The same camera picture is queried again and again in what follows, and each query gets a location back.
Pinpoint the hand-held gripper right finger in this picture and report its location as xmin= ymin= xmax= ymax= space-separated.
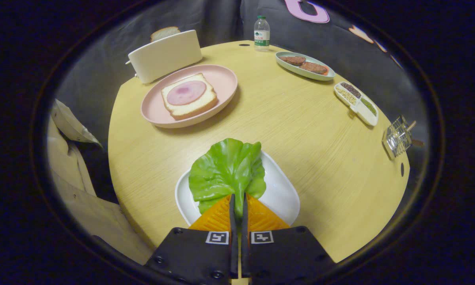
xmin=241 ymin=194 xmax=337 ymax=285

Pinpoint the pale green oval plate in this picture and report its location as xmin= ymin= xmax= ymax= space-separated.
xmin=275 ymin=51 xmax=336 ymax=82

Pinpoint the brown meat patty orange edge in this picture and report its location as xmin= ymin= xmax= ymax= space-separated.
xmin=300 ymin=62 xmax=328 ymax=75

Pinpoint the black backdrop cloth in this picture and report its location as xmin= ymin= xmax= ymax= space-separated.
xmin=55 ymin=0 xmax=432 ymax=190

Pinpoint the pink round plate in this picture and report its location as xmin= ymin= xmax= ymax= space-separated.
xmin=141 ymin=65 xmax=238 ymax=129

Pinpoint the beige cardboard box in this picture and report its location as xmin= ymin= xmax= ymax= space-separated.
xmin=47 ymin=119 xmax=153 ymax=265

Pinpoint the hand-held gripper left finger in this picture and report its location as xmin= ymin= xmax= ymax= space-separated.
xmin=144 ymin=194 xmax=238 ymax=285

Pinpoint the pink ham slice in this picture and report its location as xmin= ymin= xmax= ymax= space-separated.
xmin=167 ymin=81 xmax=207 ymax=106

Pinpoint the white square plate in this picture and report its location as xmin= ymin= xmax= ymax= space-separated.
xmin=175 ymin=150 xmax=300 ymax=227

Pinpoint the bread slice with ham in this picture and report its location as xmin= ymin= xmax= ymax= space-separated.
xmin=161 ymin=73 xmax=218 ymax=121

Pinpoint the white toaster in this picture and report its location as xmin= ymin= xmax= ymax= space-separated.
xmin=125 ymin=30 xmax=203 ymax=84

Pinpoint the white divided condiment dish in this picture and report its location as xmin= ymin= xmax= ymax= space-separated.
xmin=334 ymin=82 xmax=379 ymax=127

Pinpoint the plain bread slice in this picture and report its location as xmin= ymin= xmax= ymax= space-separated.
xmin=150 ymin=26 xmax=181 ymax=42

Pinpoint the green lettuce leaf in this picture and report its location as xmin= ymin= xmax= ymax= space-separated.
xmin=188 ymin=138 xmax=267 ymax=216

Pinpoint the clear glass holder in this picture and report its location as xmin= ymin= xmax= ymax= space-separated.
xmin=382 ymin=115 xmax=413 ymax=160

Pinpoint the clear water bottle green cap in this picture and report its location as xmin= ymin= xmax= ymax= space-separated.
xmin=254 ymin=15 xmax=270 ymax=52

